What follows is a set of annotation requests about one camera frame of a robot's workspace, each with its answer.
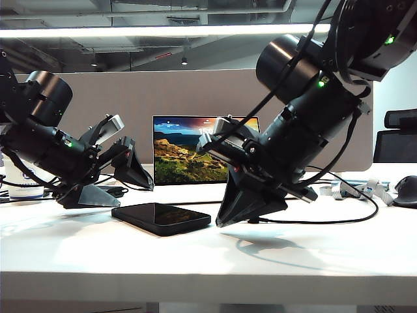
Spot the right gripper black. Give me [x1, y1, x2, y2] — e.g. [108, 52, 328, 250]
[199, 125, 319, 228]

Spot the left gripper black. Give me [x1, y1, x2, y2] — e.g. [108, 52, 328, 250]
[57, 123, 155, 210]

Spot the black smartphone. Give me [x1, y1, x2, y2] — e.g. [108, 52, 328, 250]
[111, 202, 212, 237]

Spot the black phone charger cable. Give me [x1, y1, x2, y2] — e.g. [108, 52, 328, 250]
[247, 171, 380, 225]

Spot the black power adapter brick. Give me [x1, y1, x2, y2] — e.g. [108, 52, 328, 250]
[96, 185, 130, 198]

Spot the white open laptop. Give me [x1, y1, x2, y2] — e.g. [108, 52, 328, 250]
[152, 114, 261, 205]

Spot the white paper cup blue logo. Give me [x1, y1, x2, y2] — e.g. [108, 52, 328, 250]
[8, 156, 46, 201]

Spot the white ceiling light strip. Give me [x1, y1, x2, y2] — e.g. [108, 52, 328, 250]
[0, 23, 332, 39]

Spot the black office chair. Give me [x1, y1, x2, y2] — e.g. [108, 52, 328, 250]
[373, 109, 417, 164]

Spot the black computer mouse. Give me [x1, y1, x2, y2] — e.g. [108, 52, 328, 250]
[392, 175, 417, 209]

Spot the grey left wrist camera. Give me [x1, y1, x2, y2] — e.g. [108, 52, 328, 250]
[97, 114, 126, 145]

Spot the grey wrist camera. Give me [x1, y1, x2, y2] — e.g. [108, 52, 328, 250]
[97, 114, 126, 145]
[199, 117, 236, 147]

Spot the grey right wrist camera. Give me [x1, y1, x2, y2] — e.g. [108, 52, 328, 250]
[199, 117, 236, 147]

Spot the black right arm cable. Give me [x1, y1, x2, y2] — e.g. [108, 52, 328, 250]
[195, 0, 341, 153]

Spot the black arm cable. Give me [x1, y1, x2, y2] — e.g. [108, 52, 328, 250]
[0, 146, 66, 196]
[195, 0, 341, 153]

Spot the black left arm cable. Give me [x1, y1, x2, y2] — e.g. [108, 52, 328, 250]
[0, 146, 66, 196]

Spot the grey lanyard with badge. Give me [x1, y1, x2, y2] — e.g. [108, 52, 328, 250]
[319, 177, 395, 207]

